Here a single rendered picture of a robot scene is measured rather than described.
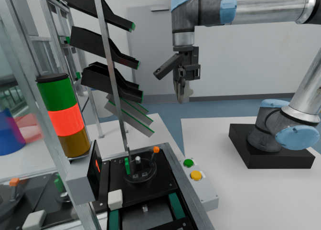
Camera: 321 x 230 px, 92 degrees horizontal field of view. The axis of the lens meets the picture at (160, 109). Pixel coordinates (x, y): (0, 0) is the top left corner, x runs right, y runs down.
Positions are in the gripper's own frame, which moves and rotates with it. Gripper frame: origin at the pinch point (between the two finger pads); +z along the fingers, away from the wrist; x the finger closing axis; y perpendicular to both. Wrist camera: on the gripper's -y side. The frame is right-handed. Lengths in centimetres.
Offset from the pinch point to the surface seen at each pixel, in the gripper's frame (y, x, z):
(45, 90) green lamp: -32.6, -26.3, -16.4
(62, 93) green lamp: -30.4, -26.1, -15.6
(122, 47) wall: -6, 330, -14
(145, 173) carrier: -17.7, -10.0, 22.8
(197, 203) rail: -3.3, -23.7, 27.3
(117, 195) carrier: -28.2, -15.1, 24.2
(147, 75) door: 40, 309, 50
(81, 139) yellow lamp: -29.9, -25.7, -6.1
